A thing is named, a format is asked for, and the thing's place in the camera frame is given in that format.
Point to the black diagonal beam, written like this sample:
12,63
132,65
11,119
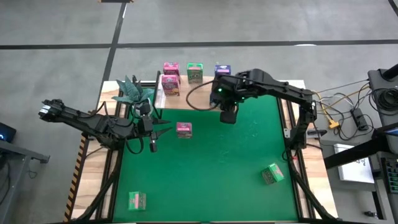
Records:
351,154

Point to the backlit keyboard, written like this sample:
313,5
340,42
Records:
393,177

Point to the pink Raisin Bran cereal box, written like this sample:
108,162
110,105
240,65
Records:
171,68
170,85
184,129

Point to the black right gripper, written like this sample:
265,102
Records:
228,90

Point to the artificial green leafy plant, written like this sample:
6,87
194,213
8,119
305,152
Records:
132,91

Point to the grey metal side desk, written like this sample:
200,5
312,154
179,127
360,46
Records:
18,152

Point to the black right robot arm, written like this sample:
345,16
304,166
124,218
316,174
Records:
280,88

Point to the small black floor plug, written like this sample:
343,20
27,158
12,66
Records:
370,214

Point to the orange black hazard strip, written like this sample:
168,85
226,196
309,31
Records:
74,177

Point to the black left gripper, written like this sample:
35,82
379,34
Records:
145,127

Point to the black metal table frame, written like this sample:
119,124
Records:
110,202

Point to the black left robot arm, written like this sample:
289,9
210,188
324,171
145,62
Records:
93,123

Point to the grey equipment cart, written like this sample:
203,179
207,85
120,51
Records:
374,77

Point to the green Apple Jacks cereal box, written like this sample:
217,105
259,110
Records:
136,201
273,173
195,73

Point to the wooden shelf with black legs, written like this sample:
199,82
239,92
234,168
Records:
192,99

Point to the green table mat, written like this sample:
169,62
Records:
202,186

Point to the black power strip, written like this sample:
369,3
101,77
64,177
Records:
359,118

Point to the white printed sheet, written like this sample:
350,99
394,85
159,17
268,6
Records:
354,174

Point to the black device with blue light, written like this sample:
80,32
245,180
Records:
7,132

